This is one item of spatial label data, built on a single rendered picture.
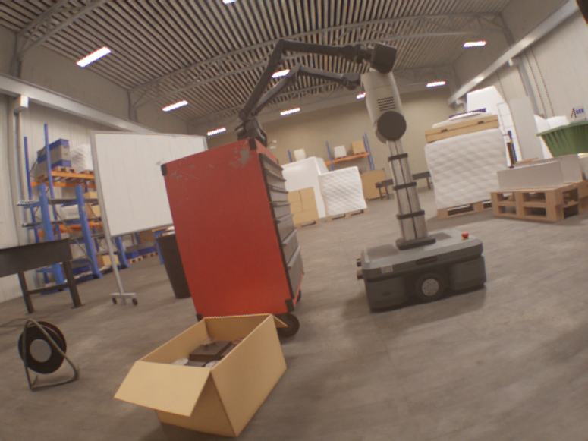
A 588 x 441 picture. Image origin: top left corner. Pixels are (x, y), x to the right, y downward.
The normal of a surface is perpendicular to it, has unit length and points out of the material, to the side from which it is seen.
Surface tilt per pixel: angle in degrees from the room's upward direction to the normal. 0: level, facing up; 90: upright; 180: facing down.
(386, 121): 90
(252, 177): 90
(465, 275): 90
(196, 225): 90
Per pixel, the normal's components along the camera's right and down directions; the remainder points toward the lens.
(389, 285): -0.19, 0.08
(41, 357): 0.55, -0.09
